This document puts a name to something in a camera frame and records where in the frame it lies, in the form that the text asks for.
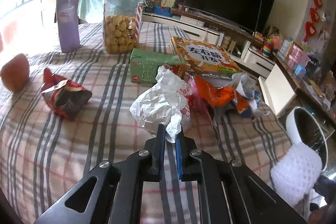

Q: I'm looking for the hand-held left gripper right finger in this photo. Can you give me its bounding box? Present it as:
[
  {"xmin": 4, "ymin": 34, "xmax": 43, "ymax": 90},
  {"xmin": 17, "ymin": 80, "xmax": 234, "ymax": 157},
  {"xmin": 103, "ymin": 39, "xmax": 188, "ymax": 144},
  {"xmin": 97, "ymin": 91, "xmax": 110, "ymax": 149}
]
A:
[{"xmin": 175, "ymin": 132, "xmax": 308, "ymax": 224}]

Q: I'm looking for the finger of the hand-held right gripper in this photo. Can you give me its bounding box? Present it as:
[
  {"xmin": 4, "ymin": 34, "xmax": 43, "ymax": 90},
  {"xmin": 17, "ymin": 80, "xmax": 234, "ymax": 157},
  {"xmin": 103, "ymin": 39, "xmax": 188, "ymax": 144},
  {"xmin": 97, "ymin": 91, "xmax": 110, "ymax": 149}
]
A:
[{"xmin": 312, "ymin": 174, "xmax": 336, "ymax": 197}]

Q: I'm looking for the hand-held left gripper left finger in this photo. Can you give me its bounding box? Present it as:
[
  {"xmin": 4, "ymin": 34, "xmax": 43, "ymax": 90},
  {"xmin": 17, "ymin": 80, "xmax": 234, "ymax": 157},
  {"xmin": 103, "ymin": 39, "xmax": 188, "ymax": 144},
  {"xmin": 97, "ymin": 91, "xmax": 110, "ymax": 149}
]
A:
[{"xmin": 34, "ymin": 124, "xmax": 166, "ymax": 224}]

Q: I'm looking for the white paper bag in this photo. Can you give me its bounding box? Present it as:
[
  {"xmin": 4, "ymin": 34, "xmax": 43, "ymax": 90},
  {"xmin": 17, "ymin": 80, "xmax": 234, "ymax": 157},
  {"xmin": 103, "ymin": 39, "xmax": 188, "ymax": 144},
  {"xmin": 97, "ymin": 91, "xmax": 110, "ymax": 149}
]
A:
[{"xmin": 129, "ymin": 66, "xmax": 192, "ymax": 144}]

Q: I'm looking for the white trash bin black liner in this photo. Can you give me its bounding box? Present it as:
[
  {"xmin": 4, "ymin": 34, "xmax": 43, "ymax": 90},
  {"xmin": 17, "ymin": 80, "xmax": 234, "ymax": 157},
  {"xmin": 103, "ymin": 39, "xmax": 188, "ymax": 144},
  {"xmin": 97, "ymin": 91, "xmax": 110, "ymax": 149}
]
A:
[{"xmin": 285, "ymin": 106, "xmax": 329, "ymax": 177}]

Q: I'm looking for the red snack packet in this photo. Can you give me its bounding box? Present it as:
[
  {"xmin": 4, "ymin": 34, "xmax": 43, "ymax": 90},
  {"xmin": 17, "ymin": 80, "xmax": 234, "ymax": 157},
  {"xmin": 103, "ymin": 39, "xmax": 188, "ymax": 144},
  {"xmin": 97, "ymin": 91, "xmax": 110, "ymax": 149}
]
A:
[{"xmin": 41, "ymin": 68, "xmax": 93, "ymax": 120}]

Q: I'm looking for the clear pink plastic wrapper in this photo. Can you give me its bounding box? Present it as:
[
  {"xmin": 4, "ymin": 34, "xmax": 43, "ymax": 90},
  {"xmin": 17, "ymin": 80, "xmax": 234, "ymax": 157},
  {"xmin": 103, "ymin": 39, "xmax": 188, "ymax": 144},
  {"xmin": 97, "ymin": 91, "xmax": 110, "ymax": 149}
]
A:
[{"xmin": 184, "ymin": 77, "xmax": 208, "ymax": 111}]

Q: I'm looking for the orange snack packet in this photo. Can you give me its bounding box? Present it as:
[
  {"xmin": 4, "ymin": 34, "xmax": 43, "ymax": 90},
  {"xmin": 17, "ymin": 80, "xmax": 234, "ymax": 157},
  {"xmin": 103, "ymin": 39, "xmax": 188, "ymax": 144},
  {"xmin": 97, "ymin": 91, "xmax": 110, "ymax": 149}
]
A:
[{"xmin": 196, "ymin": 76, "xmax": 237, "ymax": 107}]

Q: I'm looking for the green milk carton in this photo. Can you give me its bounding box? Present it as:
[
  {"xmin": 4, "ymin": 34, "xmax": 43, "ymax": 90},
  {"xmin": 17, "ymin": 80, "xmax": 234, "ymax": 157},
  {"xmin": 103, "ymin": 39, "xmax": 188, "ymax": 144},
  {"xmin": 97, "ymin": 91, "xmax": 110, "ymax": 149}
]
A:
[{"xmin": 130, "ymin": 48, "xmax": 187, "ymax": 83}]

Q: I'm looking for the crumpled white blue wrapper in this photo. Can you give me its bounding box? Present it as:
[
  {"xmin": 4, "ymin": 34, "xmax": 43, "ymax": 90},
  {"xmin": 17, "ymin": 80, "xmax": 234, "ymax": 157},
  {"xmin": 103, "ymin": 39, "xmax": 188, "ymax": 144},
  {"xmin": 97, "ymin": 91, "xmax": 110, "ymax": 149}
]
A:
[{"xmin": 231, "ymin": 73, "xmax": 271, "ymax": 119}]

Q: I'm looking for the orange children's book box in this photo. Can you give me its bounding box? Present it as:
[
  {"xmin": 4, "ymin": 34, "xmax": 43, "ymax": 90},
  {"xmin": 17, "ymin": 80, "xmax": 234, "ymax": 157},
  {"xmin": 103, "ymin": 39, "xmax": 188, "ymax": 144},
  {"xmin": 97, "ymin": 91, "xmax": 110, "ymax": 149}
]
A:
[{"xmin": 169, "ymin": 36, "xmax": 243, "ymax": 81}]

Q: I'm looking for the white side table marble top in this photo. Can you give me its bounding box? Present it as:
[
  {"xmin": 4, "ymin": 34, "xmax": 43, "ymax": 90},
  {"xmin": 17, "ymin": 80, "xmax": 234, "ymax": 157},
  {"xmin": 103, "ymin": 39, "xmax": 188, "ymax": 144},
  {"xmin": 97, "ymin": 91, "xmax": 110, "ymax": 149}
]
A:
[{"xmin": 259, "ymin": 52, "xmax": 336, "ymax": 135}]

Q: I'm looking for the pink toy box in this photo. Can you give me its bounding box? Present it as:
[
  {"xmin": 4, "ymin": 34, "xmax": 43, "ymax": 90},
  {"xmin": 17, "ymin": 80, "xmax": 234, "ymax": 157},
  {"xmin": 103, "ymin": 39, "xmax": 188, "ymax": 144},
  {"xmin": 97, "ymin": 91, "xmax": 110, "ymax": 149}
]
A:
[{"xmin": 278, "ymin": 39, "xmax": 310, "ymax": 72}]

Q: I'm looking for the clear cookie jar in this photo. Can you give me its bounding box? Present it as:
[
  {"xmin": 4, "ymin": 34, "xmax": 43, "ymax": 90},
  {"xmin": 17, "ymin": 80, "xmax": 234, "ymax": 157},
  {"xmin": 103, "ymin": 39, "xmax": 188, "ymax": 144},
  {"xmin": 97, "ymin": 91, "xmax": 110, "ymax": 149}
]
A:
[{"xmin": 101, "ymin": 0, "xmax": 147, "ymax": 54}]

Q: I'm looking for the white television cabinet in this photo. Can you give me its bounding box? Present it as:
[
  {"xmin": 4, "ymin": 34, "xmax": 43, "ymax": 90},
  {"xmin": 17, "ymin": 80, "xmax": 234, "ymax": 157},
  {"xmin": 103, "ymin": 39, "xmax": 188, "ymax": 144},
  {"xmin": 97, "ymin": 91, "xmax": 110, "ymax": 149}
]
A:
[{"xmin": 142, "ymin": 10, "xmax": 276, "ymax": 80}]

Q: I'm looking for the red white striped tube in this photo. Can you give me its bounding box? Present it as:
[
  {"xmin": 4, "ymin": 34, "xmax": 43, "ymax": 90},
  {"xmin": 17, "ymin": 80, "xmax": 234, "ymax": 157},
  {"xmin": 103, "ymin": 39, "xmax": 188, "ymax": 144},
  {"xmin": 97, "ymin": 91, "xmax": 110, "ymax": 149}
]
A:
[{"xmin": 135, "ymin": 3, "xmax": 144, "ymax": 38}]

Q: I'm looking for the blue toy tray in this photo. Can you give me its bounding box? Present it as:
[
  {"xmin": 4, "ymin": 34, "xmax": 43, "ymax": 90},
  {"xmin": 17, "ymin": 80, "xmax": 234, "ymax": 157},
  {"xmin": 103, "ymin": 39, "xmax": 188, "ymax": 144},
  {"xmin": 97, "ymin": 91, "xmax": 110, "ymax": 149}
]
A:
[{"xmin": 154, "ymin": 6, "xmax": 172, "ymax": 16}]

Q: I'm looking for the ferris wheel toy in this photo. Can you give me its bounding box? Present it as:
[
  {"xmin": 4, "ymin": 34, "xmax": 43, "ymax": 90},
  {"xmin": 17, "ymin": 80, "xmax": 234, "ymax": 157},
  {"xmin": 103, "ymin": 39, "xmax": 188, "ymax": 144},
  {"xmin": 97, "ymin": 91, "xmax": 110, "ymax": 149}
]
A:
[{"xmin": 144, "ymin": 0, "xmax": 160, "ymax": 13}]

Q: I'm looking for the purple drink bottle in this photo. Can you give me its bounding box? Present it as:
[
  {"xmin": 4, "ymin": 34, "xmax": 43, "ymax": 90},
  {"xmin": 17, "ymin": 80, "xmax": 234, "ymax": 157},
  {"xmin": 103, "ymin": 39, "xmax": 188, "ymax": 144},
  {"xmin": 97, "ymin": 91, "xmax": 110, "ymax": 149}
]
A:
[{"xmin": 54, "ymin": 0, "xmax": 80, "ymax": 53}]

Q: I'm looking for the orange fruit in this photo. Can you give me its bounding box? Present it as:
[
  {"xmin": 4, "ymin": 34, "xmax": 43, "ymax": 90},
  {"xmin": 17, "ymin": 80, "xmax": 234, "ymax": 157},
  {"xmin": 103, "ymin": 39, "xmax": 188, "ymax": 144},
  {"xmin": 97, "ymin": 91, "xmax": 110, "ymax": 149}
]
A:
[{"xmin": 0, "ymin": 53, "xmax": 30, "ymax": 94}]

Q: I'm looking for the teal covered armchair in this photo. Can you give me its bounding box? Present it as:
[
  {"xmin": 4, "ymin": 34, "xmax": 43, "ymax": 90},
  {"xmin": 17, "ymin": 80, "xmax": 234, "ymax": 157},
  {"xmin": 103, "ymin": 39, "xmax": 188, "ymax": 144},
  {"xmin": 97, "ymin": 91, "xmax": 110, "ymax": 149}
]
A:
[{"xmin": 78, "ymin": 0, "xmax": 116, "ymax": 24}]

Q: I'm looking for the rainbow stacking ring toy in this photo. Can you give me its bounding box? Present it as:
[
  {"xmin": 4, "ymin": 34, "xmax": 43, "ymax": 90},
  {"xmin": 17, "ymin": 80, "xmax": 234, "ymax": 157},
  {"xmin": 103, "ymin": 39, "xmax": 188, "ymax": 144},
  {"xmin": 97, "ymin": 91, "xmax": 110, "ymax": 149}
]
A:
[{"xmin": 260, "ymin": 39, "xmax": 273, "ymax": 56}]

